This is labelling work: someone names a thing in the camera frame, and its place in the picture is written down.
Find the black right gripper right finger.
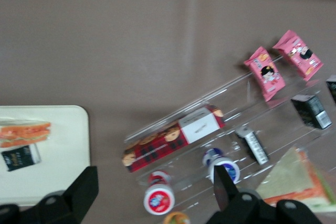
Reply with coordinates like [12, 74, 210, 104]
[206, 165, 324, 224]

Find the beige rectangular tray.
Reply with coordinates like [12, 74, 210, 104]
[0, 105, 91, 207]

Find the triangle sandwich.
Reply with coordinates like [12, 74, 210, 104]
[255, 147, 336, 213]
[0, 120, 52, 148]

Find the red lid yogurt cup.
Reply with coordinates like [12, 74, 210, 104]
[143, 170, 176, 215]

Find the pink snack packet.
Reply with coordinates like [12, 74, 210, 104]
[272, 29, 324, 82]
[243, 46, 287, 102]

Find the blue lid yogurt cup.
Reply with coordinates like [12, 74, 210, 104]
[202, 147, 241, 185]

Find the orange lid yogurt cup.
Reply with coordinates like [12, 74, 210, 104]
[162, 211, 190, 224]

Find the red tartan cookie box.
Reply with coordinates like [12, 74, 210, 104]
[121, 104, 226, 173]

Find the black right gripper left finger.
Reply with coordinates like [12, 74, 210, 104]
[0, 165, 99, 224]

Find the clear acrylic stepped shelf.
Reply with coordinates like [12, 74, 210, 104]
[123, 58, 336, 224]

